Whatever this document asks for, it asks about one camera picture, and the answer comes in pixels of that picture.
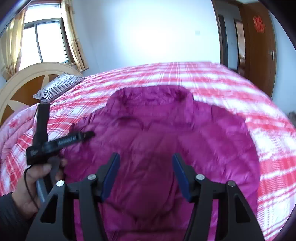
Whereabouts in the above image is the magenta quilted down jacket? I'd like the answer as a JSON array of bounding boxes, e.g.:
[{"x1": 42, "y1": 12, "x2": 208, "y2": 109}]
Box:
[{"x1": 61, "y1": 85, "x2": 260, "y2": 240}]

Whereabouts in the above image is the person's left hand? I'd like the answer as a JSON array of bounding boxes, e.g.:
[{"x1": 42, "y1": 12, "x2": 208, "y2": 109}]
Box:
[{"x1": 11, "y1": 157, "x2": 68, "y2": 219}]

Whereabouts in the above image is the pink floral folded quilt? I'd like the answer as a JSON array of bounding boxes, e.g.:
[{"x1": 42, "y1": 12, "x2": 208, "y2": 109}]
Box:
[{"x1": 1, "y1": 104, "x2": 39, "y2": 163}]

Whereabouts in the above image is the cream and brown headboard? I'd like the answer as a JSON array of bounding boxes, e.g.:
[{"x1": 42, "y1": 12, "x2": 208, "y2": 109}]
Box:
[{"x1": 1, "y1": 62, "x2": 83, "y2": 125}]

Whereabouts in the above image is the striped grey pillow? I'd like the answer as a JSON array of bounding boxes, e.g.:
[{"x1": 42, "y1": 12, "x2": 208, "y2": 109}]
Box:
[{"x1": 33, "y1": 73, "x2": 83, "y2": 102}]

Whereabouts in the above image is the red white plaid bedsheet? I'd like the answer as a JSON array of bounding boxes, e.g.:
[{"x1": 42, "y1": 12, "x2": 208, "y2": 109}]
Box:
[{"x1": 0, "y1": 61, "x2": 296, "y2": 241}]

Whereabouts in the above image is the left yellow curtain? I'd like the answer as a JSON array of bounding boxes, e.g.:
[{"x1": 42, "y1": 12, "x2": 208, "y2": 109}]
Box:
[{"x1": 1, "y1": 8, "x2": 27, "y2": 81}]

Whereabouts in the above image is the yellow curtain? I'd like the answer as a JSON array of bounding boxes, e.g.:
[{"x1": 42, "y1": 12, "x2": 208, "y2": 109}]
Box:
[
  {"x1": 1, "y1": 8, "x2": 27, "y2": 81},
  {"x1": 61, "y1": 0, "x2": 89, "y2": 72}
]

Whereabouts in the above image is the right yellow curtain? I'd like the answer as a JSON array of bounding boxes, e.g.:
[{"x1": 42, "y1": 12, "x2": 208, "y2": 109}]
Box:
[{"x1": 61, "y1": 0, "x2": 89, "y2": 72}]

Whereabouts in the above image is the brown wooden door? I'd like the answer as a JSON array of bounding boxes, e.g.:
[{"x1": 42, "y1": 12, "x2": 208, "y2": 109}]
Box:
[{"x1": 239, "y1": 3, "x2": 276, "y2": 97}]

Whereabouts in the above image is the red double happiness decal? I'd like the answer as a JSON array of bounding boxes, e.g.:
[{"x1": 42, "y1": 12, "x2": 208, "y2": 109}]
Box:
[{"x1": 253, "y1": 16, "x2": 265, "y2": 34}]

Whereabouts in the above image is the window with metal frame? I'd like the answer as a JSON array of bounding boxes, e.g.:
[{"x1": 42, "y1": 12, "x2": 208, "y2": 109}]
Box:
[{"x1": 19, "y1": 1, "x2": 74, "y2": 70}]

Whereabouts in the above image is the silver door handle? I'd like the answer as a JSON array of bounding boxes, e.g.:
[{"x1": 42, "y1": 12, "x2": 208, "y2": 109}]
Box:
[{"x1": 269, "y1": 50, "x2": 275, "y2": 61}]

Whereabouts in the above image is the white wall switch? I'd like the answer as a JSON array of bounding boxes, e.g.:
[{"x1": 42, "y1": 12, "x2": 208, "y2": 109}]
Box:
[{"x1": 195, "y1": 30, "x2": 201, "y2": 36}]

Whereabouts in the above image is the dark brown door frame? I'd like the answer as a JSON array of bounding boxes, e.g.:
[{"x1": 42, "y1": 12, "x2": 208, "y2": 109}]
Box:
[{"x1": 212, "y1": 1, "x2": 245, "y2": 76}]

